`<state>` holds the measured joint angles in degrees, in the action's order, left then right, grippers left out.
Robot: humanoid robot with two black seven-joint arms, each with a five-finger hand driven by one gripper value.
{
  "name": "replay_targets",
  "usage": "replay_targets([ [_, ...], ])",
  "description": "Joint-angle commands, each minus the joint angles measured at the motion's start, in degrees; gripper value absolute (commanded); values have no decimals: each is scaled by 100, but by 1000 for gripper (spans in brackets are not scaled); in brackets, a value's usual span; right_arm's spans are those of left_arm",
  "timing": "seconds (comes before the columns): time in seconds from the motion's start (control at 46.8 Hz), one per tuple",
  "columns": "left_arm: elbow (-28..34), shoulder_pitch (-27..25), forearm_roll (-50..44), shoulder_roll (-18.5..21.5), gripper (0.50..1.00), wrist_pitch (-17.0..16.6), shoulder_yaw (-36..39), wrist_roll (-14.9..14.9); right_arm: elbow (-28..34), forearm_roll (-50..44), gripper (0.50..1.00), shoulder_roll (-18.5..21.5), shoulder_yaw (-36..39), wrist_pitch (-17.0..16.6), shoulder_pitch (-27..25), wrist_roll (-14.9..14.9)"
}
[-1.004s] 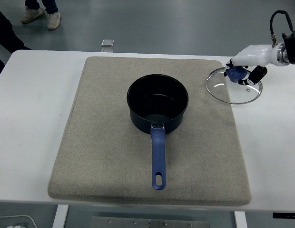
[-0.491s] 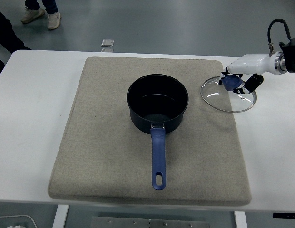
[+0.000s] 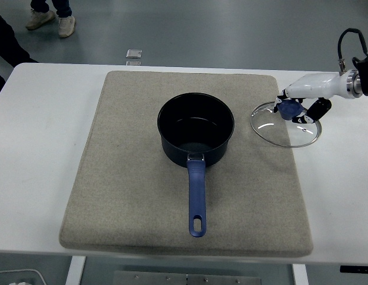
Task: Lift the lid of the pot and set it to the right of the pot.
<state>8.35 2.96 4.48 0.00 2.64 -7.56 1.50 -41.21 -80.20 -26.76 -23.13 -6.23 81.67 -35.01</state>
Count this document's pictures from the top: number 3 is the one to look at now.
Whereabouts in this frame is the black flat bar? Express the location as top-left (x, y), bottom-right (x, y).
top-left (340, 265), bottom-right (368, 274)

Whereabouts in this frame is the white rounded tray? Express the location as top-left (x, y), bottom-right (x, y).
top-left (0, 268), bottom-right (45, 285)

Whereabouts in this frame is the dark pot with blue handle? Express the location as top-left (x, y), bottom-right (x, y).
top-left (156, 92), bottom-right (235, 238)

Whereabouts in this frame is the person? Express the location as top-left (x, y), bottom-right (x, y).
top-left (25, 0), bottom-right (76, 39)
top-left (0, 7), bottom-right (39, 102)

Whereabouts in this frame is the grey metal plate with screws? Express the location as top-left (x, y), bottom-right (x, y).
top-left (112, 270), bottom-right (262, 285)

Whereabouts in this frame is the beige fabric mat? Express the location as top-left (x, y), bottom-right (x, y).
top-left (59, 70), bottom-right (315, 258)

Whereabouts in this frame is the white table leg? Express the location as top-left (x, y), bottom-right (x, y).
top-left (291, 263), bottom-right (309, 285)
top-left (65, 255), bottom-right (87, 285)

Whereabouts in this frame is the glass lid with blue knob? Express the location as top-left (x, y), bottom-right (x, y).
top-left (249, 99), bottom-right (322, 148)

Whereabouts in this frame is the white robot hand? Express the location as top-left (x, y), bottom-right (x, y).
top-left (272, 71), bottom-right (351, 125)

